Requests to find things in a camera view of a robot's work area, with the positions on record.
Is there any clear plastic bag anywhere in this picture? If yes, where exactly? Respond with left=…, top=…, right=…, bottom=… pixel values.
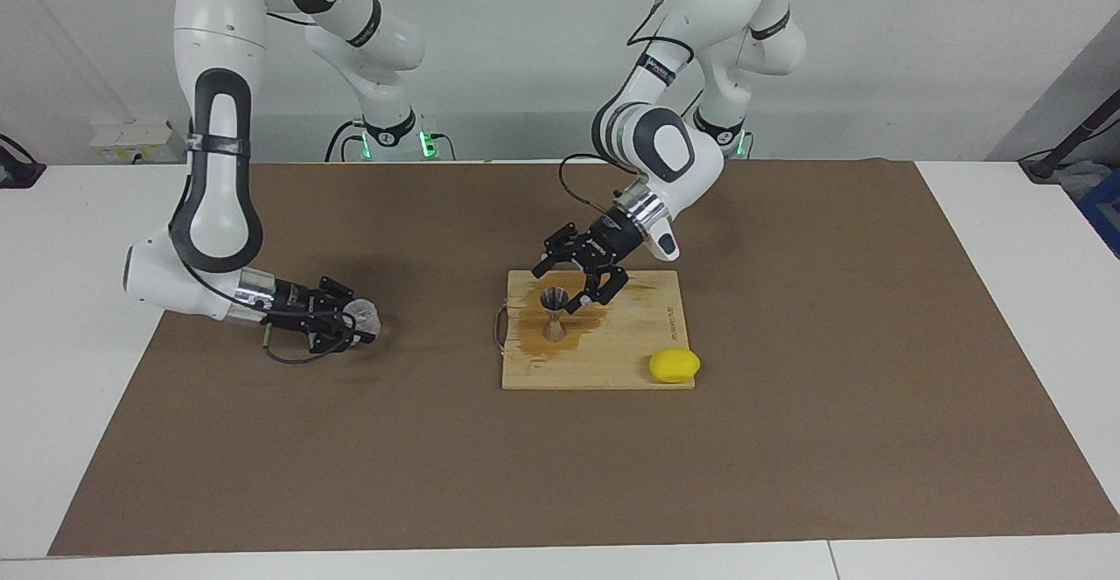
left=1057, top=160, right=1105, bottom=202

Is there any black base cable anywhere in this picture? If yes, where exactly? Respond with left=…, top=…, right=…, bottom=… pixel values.
left=325, top=121, right=368, bottom=161

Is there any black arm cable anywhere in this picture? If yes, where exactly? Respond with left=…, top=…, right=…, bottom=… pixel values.
left=261, top=313, right=360, bottom=366
left=560, top=0, right=697, bottom=213

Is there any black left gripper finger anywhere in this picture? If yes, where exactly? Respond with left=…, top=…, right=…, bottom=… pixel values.
left=565, top=267, right=628, bottom=314
left=532, top=224, right=578, bottom=279

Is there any steel double jigger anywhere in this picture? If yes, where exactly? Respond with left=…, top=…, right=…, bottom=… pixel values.
left=540, top=287, right=570, bottom=343

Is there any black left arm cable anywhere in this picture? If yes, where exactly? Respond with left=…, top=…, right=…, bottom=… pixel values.
left=560, top=0, right=697, bottom=213

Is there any brown table mat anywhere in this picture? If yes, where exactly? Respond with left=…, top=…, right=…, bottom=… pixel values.
left=48, top=160, right=1120, bottom=556

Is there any blue crate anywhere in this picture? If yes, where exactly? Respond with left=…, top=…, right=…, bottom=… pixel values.
left=1078, top=169, right=1120, bottom=257

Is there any black stand base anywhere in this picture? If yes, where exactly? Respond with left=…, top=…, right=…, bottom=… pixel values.
left=0, top=134, right=46, bottom=189

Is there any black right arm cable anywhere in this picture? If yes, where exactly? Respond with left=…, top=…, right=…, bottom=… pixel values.
left=261, top=313, right=360, bottom=366

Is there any stained wooden cutting board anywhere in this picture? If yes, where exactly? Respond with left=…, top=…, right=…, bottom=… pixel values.
left=494, top=269, right=697, bottom=390

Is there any white power strip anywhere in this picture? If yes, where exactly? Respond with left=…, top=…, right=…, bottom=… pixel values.
left=90, top=121, right=189, bottom=164

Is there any small clear glass cup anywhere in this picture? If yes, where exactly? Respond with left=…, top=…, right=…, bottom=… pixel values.
left=341, top=298, right=382, bottom=341

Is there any black tripod leg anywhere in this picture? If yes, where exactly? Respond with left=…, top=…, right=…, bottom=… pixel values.
left=1019, top=90, right=1120, bottom=183

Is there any yellow lemon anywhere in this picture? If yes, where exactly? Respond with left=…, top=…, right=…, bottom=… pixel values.
left=648, top=348, right=701, bottom=384

